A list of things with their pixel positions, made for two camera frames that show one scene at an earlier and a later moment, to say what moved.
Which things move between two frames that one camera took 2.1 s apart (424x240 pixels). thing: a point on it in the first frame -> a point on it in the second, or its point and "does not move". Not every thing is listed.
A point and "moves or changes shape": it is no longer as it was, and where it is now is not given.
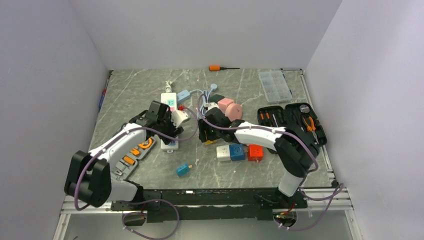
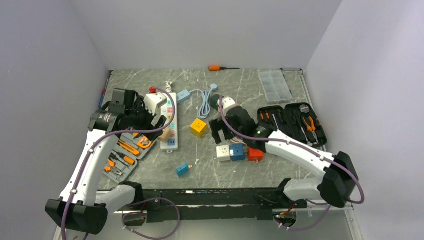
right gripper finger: (203, 130) -> (216, 125)
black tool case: (301, 114) does not move
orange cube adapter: (209, 142) moves or changes shape
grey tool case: (133, 146) does not move
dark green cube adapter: (216, 97) does not move
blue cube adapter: (183, 171) does not move
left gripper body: (167, 126) -> (140, 118)
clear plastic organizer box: (274, 86) does not move
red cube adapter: (255, 152) does not move
